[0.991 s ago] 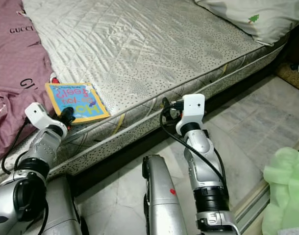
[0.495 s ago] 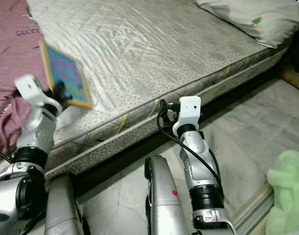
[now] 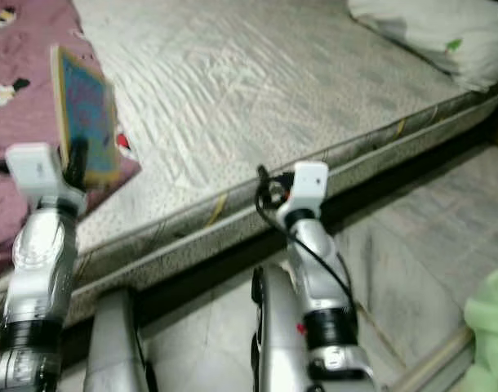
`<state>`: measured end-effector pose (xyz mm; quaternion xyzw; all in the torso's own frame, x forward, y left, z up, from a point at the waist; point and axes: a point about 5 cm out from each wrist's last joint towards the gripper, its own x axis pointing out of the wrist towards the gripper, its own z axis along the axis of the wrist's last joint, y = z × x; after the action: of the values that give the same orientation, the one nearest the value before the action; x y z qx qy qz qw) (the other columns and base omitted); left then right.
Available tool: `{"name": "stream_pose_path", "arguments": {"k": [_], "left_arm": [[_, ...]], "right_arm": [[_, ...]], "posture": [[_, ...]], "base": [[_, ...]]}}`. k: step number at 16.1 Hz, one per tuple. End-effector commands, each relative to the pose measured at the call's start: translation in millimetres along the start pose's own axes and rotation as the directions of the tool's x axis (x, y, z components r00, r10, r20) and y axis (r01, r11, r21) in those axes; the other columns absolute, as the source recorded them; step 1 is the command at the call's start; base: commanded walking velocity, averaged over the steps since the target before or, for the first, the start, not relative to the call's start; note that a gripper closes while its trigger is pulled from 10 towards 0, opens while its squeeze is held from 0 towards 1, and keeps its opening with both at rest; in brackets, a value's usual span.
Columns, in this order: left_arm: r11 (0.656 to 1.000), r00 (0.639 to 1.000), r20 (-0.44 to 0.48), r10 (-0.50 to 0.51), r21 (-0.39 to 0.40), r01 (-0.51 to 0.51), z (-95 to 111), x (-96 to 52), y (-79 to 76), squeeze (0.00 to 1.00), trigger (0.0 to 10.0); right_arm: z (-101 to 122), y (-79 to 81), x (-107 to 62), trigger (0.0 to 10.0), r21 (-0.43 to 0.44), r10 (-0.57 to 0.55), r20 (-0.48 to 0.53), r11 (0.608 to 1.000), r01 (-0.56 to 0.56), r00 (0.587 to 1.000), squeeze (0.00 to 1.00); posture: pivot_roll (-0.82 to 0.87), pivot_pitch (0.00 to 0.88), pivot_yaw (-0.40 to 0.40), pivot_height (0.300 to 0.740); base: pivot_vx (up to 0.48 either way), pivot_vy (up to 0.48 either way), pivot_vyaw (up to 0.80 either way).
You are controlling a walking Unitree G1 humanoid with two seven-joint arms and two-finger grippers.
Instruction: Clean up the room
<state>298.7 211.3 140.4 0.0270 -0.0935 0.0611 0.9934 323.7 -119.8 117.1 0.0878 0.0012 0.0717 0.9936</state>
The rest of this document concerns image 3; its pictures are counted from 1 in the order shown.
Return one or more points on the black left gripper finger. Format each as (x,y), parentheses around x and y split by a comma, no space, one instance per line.
(79,162)

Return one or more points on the colourful children's book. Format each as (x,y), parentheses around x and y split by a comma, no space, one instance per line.
(87,106)

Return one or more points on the white pillow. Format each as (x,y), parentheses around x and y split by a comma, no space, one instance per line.
(429,33)

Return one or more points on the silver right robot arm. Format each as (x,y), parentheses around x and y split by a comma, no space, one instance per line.
(318,269)

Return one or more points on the pink cartoon print blanket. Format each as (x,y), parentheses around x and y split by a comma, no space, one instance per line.
(16,122)

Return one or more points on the grey quilted mattress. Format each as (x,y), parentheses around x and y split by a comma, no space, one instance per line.
(249,98)

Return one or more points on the silver right robot leg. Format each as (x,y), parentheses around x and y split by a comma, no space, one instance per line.
(282,335)

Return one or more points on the silver robot leg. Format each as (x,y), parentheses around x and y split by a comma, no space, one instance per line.
(282,335)
(114,343)

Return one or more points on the silver left robot leg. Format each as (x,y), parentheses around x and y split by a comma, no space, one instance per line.
(114,343)

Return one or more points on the light green cloth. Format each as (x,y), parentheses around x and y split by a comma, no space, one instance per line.
(490,335)

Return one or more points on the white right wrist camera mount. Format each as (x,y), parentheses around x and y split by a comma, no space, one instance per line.
(310,184)

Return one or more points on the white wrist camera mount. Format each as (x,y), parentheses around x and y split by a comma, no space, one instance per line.
(33,171)
(310,184)

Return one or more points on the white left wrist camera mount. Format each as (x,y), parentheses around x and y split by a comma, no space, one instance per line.
(33,171)

